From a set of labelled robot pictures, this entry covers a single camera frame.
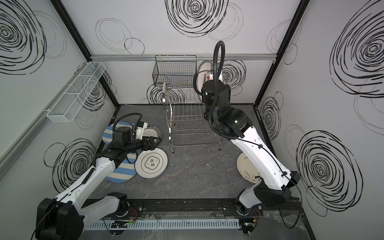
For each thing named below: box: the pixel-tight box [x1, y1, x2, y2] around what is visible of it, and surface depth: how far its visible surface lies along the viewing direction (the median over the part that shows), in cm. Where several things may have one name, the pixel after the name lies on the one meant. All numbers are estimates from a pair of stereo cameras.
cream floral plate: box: [236, 152, 263, 183], surface depth 86 cm
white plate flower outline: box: [134, 147, 168, 179], surface depth 89 cm
